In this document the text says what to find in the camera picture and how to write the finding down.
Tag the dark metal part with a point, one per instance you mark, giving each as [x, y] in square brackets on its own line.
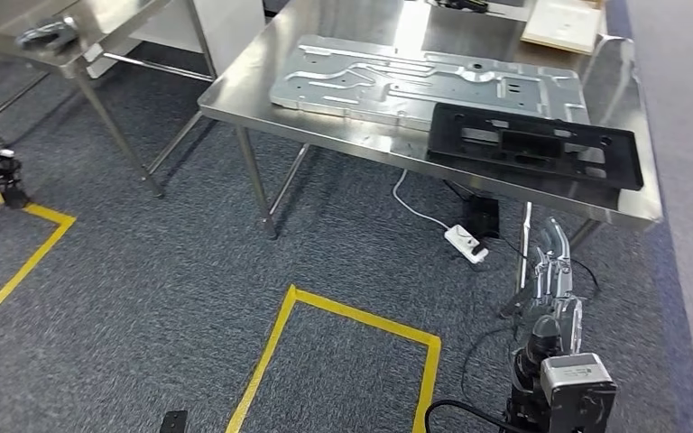
[47, 33]

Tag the black robot foot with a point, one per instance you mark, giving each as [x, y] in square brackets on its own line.
[174, 421]

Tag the stainless steel workbench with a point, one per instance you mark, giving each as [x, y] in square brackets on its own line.
[382, 134]

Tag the black plastic frame part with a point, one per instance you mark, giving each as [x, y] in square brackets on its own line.
[532, 143]

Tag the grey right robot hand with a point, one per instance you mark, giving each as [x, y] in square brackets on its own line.
[556, 299]

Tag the white power strip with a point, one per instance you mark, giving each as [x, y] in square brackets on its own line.
[466, 244]

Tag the cardboard box with white insert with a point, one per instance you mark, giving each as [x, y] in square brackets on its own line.
[561, 24]

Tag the steel table with white panel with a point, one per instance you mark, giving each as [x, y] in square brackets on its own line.
[113, 18]

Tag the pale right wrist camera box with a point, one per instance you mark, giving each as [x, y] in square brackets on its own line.
[576, 388]

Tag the yellow floor tape square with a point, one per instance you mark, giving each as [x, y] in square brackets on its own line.
[424, 358]

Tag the black router with antennas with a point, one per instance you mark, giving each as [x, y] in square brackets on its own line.
[481, 216]

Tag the stamped sheet metal panel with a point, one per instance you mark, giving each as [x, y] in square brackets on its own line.
[382, 78]

